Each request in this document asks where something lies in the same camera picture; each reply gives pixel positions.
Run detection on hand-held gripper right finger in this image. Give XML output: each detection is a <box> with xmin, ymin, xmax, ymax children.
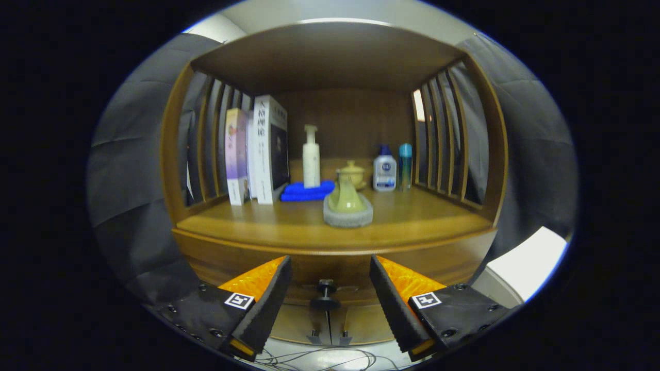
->
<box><xmin>369</xmin><ymin>254</ymin><xmax>519</xmax><ymax>362</ymax></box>

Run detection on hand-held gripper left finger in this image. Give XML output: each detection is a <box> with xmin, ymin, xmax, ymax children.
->
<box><xmin>150</xmin><ymin>255</ymin><xmax>293</xmax><ymax>361</ymax></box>

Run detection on brown wooden drawer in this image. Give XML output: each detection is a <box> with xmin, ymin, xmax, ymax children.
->
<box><xmin>173</xmin><ymin>229</ymin><xmax>498</xmax><ymax>311</ymax></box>

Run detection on wooden cabinet door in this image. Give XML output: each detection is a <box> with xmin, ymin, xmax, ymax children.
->
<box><xmin>330</xmin><ymin>304</ymin><xmax>395</xmax><ymax>345</ymax></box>
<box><xmin>268</xmin><ymin>304</ymin><xmax>331</xmax><ymax>345</ymax></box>

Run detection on wooden countertop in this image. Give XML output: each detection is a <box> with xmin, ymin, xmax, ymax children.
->
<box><xmin>175</xmin><ymin>185</ymin><xmax>493</xmax><ymax>253</ymax></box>

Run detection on brown wooden cabinet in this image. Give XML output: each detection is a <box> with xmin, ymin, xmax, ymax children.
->
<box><xmin>160</xmin><ymin>21</ymin><xmax>509</xmax><ymax>347</ymax></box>

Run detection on blue folded cloth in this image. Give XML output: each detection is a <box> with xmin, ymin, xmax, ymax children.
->
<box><xmin>280</xmin><ymin>180</ymin><xmax>336</xmax><ymax>202</ymax></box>

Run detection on white lotion bottle blue cap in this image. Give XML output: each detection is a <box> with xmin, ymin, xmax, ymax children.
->
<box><xmin>372</xmin><ymin>145</ymin><xmax>397</xmax><ymax>193</ymax></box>

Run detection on yellow lidded teacup with saucer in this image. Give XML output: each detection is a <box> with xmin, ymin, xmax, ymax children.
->
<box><xmin>338</xmin><ymin>160</ymin><xmax>368</xmax><ymax>191</ymax></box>

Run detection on teal bottle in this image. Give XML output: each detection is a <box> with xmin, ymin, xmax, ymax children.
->
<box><xmin>398</xmin><ymin>143</ymin><xmax>413</xmax><ymax>192</ymax></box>

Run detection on white box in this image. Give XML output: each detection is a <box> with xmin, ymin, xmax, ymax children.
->
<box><xmin>472</xmin><ymin>227</ymin><xmax>568</xmax><ymax>309</ymax></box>

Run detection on white pump bottle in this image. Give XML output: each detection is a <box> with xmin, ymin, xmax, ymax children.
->
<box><xmin>302</xmin><ymin>124</ymin><xmax>321</xmax><ymax>189</ymax></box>

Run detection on white book with portrait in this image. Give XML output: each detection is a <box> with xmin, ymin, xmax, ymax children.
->
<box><xmin>253</xmin><ymin>95</ymin><xmax>290</xmax><ymax>205</ymax></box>

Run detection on thin white book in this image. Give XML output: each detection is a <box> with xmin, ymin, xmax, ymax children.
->
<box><xmin>246</xmin><ymin>109</ymin><xmax>258</xmax><ymax>199</ymax></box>

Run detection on purple book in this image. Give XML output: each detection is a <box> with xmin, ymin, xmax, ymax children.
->
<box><xmin>225</xmin><ymin>108</ymin><xmax>251</xmax><ymax>207</ymax></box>

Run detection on loose cables on floor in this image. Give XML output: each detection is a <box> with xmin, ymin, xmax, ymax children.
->
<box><xmin>253</xmin><ymin>346</ymin><xmax>400</xmax><ymax>370</ymax></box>

